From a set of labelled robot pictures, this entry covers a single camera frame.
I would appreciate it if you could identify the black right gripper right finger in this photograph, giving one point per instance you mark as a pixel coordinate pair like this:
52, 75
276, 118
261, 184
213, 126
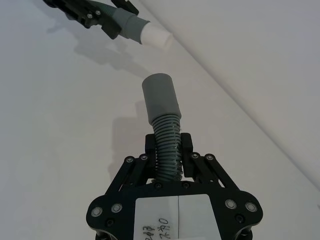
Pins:
197, 167

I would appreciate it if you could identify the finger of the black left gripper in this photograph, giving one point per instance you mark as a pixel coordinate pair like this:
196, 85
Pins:
127, 6
110, 26

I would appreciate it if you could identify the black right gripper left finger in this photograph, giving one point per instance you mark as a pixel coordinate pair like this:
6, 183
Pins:
136, 172

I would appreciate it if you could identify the white plastic tube connector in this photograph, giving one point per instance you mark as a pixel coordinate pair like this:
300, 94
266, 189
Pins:
156, 36

